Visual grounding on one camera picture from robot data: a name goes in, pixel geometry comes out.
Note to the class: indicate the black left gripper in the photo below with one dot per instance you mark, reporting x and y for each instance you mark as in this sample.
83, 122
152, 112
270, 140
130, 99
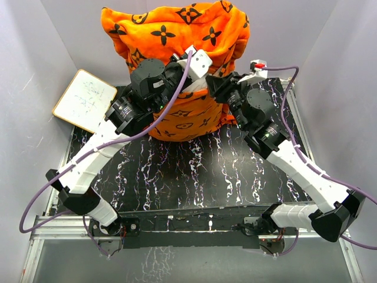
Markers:
173, 64

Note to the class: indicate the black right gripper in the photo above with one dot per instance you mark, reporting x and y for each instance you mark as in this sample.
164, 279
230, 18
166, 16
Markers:
220, 87

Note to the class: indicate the white pillow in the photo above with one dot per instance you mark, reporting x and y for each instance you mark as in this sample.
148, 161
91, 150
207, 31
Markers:
189, 86

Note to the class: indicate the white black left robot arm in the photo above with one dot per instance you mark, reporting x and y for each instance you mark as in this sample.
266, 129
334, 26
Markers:
154, 87

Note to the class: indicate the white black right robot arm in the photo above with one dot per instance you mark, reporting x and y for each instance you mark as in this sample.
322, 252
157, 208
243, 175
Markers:
334, 206

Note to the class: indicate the small white dry-erase board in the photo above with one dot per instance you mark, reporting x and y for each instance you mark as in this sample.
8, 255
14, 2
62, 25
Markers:
85, 101

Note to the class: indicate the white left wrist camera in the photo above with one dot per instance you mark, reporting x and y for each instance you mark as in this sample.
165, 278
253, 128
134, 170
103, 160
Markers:
199, 64

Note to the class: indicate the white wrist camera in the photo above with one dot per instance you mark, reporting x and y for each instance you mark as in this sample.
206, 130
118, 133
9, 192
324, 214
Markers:
256, 73
199, 64

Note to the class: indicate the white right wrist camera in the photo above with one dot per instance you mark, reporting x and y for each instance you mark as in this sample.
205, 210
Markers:
256, 73

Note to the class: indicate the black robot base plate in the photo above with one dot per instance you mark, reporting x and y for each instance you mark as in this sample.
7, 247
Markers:
240, 226

